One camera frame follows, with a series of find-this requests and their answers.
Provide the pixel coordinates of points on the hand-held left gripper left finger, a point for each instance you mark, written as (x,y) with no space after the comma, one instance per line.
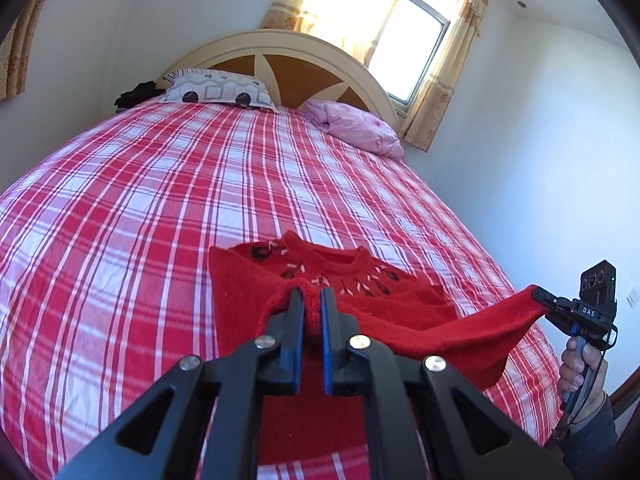
(297,330)

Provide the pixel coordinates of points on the window behind headboard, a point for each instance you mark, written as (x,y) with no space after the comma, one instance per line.
(410,45)

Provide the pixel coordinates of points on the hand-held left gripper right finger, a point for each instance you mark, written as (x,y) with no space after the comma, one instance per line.
(327,330)

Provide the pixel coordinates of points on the bed with red plaid sheet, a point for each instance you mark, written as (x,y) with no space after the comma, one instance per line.
(150,185)

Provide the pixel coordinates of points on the person's right hand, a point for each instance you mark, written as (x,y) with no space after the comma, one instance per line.
(570,370)

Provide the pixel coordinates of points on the cream and brown headboard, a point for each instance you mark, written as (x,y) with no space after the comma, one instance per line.
(300,75)

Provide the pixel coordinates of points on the white wall socket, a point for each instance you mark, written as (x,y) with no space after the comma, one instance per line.
(633,297)

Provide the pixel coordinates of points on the red knitted sweater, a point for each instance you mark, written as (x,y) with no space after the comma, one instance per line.
(450,335)

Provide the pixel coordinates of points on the beige floral curtain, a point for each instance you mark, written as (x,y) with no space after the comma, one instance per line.
(450,60)
(325,5)
(20,50)

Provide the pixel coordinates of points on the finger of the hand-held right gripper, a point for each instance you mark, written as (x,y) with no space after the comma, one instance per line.
(562,320)
(550,299)

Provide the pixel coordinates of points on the person's right forearm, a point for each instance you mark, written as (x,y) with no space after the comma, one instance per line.
(590,440)

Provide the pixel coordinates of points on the pink pillow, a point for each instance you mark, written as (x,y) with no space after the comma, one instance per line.
(360,127)

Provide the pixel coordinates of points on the dark cloth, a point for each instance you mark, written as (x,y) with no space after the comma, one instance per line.
(137,94)

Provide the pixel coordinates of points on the white patterned pillow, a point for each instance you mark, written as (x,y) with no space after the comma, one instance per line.
(215,90)

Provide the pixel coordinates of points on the brown wooden furniture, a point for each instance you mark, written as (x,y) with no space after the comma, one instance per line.
(627,392)

